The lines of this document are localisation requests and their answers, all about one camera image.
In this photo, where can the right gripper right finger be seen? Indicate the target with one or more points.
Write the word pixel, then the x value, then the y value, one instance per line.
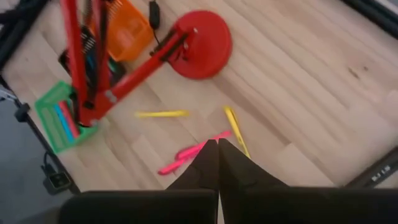
pixel 280 205

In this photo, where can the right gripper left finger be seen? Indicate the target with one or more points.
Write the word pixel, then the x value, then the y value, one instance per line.
pixel 155 208

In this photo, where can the pink marker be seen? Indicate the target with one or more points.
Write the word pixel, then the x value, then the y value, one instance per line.
pixel 189 151
pixel 169 169

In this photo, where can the yellow marker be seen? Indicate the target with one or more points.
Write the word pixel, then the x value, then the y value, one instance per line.
pixel 161 114
pixel 234 124

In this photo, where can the thick red marker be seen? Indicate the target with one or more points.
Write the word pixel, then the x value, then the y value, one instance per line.
pixel 71 119

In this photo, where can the thick blue marker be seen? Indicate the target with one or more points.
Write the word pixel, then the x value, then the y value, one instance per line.
pixel 63 123

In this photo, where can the green plastic basket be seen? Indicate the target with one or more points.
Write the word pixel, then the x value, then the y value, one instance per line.
pixel 46 115

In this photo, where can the green marker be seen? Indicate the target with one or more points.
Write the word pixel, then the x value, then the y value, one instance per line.
pixel 112 66

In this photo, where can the thin blue marker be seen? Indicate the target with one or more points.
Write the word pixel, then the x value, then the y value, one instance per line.
pixel 91 63

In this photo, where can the red desk lamp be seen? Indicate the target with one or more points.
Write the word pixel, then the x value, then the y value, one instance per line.
pixel 202 46

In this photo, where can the black plastic basket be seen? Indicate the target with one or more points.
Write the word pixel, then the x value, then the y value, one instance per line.
pixel 119 73

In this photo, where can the orange plastic basket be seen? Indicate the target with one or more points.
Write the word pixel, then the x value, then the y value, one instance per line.
pixel 130 34

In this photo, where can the small black camera box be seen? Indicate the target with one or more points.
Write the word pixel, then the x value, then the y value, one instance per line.
pixel 57 182

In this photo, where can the black frame clamp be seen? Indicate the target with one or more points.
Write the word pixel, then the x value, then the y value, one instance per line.
pixel 22 112

